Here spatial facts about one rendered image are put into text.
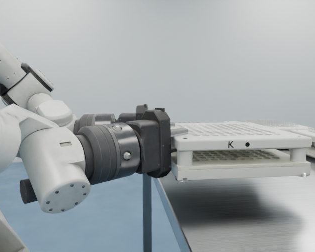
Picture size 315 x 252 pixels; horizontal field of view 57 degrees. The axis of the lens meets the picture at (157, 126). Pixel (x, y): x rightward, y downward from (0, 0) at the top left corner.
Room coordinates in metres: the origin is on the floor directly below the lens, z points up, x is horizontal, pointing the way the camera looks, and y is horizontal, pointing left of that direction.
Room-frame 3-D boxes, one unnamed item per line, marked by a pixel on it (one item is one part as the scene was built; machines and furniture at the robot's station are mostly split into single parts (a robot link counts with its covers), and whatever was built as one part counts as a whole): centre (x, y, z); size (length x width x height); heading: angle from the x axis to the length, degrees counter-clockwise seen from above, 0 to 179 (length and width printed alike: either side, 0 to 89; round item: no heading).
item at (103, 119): (0.66, 0.08, 0.95); 0.12 x 0.10 x 0.13; 90
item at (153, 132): (0.48, 0.04, 0.95); 0.12 x 0.10 x 0.13; 130
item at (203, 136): (0.62, -0.14, 0.95); 0.25 x 0.24 x 0.02; 8
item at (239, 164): (0.62, -0.14, 0.91); 0.24 x 0.24 x 0.02; 8
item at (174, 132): (0.54, -0.03, 0.97); 0.06 x 0.03 x 0.02; 130
